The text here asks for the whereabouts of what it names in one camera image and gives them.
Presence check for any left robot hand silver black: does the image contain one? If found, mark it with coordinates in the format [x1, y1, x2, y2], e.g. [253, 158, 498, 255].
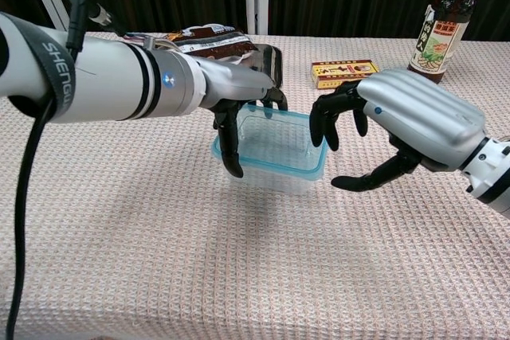
[194, 55, 288, 178]

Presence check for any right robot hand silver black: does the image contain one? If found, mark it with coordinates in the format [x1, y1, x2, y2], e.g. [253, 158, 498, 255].
[309, 68, 489, 193]

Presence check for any clear blue-rimmed plastic container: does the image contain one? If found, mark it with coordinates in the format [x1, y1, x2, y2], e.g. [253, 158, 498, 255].
[210, 102, 329, 197]

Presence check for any yellow red small box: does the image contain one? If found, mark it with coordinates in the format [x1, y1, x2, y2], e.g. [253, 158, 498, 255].
[311, 60, 382, 91]

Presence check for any rectangular metal tray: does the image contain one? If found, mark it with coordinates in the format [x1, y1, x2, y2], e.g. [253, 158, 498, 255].
[242, 42, 284, 91]

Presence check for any brown snack packet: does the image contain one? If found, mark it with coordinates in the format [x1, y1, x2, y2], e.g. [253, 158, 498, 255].
[166, 24, 257, 67]

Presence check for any dark sauce bottle green cap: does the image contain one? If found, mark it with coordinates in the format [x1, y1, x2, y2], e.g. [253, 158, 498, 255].
[406, 0, 478, 85]

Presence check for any pink waffle tablecloth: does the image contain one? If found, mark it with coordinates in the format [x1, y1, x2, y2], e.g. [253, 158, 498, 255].
[0, 30, 510, 340]

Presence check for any silver cable connector with wires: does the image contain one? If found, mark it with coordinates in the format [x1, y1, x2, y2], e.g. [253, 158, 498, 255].
[88, 2, 179, 51]

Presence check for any black strap with grey lettering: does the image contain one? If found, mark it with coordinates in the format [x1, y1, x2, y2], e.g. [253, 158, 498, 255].
[8, 16, 77, 119]

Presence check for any black arm cable with plug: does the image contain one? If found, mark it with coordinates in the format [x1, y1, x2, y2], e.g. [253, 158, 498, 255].
[0, 0, 88, 340]

